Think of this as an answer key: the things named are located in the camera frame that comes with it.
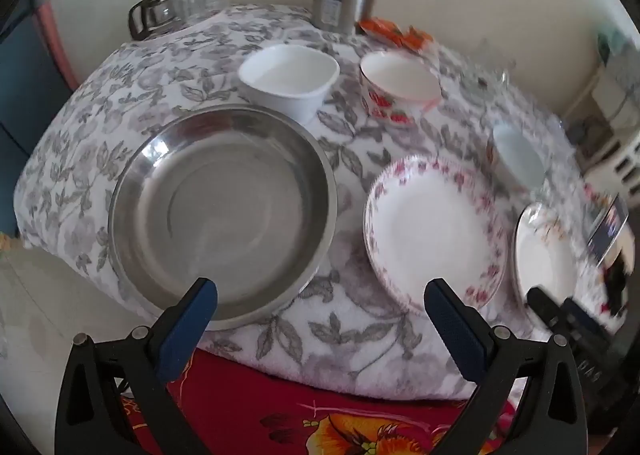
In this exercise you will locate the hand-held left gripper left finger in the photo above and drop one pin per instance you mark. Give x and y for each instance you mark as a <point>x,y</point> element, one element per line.
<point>187,320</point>

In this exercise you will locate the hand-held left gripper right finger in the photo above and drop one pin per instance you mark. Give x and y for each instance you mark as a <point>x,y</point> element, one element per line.
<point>455,330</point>

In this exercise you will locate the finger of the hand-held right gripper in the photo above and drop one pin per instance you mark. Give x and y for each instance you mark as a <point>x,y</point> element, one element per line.
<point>581,321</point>
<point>545,310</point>

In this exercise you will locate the yellow flower plate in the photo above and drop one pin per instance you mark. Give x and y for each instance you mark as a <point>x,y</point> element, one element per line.
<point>542,260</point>

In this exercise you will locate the pink floral plate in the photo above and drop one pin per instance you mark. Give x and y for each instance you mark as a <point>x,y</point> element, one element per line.
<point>430,230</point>

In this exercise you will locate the stainless steel basin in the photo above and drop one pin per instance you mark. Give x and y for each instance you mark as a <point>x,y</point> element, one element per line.
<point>225,210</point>

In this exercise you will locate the small pale blue bowl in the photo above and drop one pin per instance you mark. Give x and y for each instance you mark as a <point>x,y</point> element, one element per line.
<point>517,155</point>

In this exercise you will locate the strawberry print red-rimmed bowl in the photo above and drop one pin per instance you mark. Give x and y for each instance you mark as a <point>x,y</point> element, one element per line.
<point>397,77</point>

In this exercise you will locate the white square bowl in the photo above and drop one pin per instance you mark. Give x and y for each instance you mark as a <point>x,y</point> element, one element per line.
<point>285,72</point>

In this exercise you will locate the smartphone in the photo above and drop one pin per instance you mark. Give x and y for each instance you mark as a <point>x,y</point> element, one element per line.
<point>607,230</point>

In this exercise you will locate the red floral blanket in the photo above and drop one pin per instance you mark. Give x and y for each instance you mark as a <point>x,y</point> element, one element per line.
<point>280,420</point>

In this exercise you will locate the white shelf rack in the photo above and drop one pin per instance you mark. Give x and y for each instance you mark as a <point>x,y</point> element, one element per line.
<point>617,145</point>

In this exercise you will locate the grey floral blanket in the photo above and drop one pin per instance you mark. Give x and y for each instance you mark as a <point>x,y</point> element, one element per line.
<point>360,145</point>

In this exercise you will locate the clear glass mug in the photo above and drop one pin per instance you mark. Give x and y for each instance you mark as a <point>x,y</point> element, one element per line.
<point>487,67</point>

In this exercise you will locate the white printed storage bag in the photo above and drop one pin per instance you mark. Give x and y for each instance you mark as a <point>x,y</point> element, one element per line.
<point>612,42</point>

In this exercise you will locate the dark blue cabinet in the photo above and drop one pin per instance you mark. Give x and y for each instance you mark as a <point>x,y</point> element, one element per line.
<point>25,85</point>

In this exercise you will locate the orange snack packet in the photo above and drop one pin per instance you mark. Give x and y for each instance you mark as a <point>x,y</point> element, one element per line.
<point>377,27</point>
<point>415,37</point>

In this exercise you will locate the pink upright strip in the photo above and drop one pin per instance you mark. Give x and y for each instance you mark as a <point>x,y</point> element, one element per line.
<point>55,45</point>

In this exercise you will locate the glass teapot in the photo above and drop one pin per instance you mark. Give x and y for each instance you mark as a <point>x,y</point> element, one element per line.
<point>155,15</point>

